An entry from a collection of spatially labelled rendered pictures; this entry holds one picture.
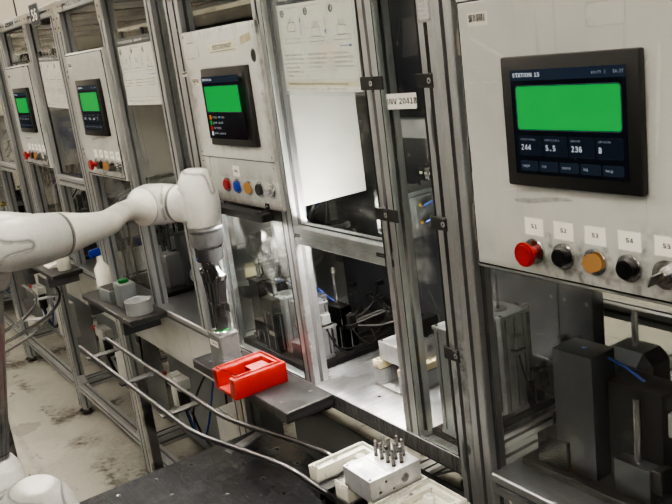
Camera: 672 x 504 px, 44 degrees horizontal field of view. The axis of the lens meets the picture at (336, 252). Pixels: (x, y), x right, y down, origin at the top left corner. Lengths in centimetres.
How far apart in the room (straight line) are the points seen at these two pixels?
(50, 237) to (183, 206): 49
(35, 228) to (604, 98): 114
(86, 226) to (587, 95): 112
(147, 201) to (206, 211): 17
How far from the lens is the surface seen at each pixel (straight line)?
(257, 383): 215
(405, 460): 172
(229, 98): 211
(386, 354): 205
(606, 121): 121
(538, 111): 129
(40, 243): 179
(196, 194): 216
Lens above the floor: 177
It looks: 15 degrees down
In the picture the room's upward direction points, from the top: 8 degrees counter-clockwise
